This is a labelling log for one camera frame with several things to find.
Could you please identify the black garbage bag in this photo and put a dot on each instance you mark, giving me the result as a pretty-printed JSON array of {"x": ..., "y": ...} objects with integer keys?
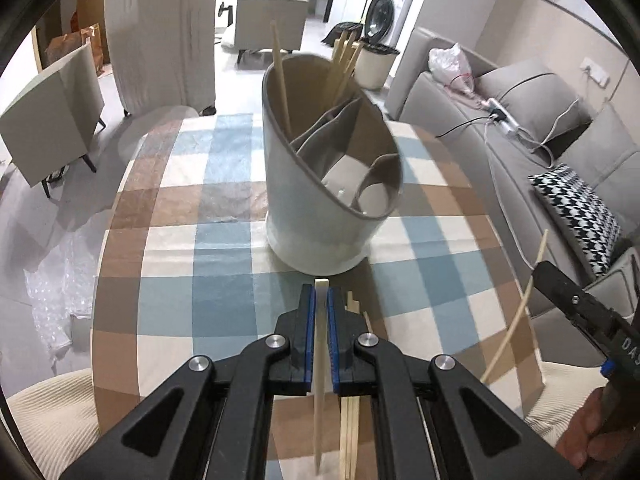
[{"x": 336, "y": 35}]

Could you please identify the beige bedside cabinet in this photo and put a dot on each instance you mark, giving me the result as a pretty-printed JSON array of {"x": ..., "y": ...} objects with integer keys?
[
  {"x": 270, "y": 20},
  {"x": 45, "y": 115}
]

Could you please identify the white wall socket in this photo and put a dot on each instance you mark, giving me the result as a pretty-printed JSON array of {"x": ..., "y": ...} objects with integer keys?
[{"x": 595, "y": 72}]

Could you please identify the houndstooth pillow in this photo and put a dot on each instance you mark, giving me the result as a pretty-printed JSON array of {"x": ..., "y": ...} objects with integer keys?
[{"x": 575, "y": 210}]

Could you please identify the wooden chopstick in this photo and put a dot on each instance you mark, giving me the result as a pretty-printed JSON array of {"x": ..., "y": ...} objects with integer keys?
[
  {"x": 355, "y": 62},
  {"x": 281, "y": 75},
  {"x": 339, "y": 60},
  {"x": 348, "y": 60},
  {"x": 321, "y": 340},
  {"x": 510, "y": 341}
]

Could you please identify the white power strip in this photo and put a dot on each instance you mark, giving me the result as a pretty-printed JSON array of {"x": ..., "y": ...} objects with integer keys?
[{"x": 502, "y": 115}]

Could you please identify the cream suitcase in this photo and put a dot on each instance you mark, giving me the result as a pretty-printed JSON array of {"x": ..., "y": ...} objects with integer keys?
[{"x": 160, "y": 35}]

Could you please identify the cream ribbed stool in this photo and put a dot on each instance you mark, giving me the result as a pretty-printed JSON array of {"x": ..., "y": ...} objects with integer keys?
[
  {"x": 560, "y": 400},
  {"x": 50, "y": 425}
]

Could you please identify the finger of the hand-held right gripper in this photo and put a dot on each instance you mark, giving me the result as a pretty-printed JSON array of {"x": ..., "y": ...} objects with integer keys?
[{"x": 565, "y": 295}]

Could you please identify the brown paper bags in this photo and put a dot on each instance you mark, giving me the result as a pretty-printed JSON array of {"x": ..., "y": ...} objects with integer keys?
[{"x": 70, "y": 45}]

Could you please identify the grey sofa cushion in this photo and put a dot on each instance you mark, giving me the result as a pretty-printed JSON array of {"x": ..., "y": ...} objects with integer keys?
[
  {"x": 615, "y": 160},
  {"x": 530, "y": 85}
]

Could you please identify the bubble wrap sheet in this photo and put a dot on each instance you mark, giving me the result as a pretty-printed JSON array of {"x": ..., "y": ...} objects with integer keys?
[{"x": 65, "y": 300}]

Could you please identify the white washing machine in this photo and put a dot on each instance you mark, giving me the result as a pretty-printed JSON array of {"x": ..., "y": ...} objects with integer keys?
[{"x": 385, "y": 10}]

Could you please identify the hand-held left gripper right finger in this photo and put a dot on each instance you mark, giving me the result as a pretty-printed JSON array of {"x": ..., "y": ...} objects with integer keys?
[{"x": 331, "y": 330}]

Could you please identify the checked tablecloth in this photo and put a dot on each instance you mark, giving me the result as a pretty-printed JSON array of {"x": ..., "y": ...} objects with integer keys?
[{"x": 200, "y": 270}]

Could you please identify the white plastic bag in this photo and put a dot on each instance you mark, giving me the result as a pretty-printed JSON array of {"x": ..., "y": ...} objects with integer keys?
[{"x": 450, "y": 65}]

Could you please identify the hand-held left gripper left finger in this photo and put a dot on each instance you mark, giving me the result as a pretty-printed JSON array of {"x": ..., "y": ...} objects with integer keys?
[{"x": 311, "y": 320}]

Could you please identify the bunch of wooden chopsticks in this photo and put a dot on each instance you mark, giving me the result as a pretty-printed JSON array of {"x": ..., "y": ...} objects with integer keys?
[{"x": 350, "y": 435}]

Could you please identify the person's right hand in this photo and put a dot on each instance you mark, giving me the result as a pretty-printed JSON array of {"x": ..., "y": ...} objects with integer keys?
[{"x": 590, "y": 425}]

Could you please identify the grey sofa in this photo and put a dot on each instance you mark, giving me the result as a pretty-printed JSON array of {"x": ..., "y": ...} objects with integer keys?
[{"x": 450, "y": 105}]

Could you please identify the white utensil holder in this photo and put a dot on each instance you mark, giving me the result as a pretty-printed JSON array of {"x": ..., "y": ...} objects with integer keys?
[{"x": 300, "y": 210}]

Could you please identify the cream trash bin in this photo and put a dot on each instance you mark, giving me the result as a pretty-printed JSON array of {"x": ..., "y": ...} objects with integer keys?
[{"x": 372, "y": 67}]

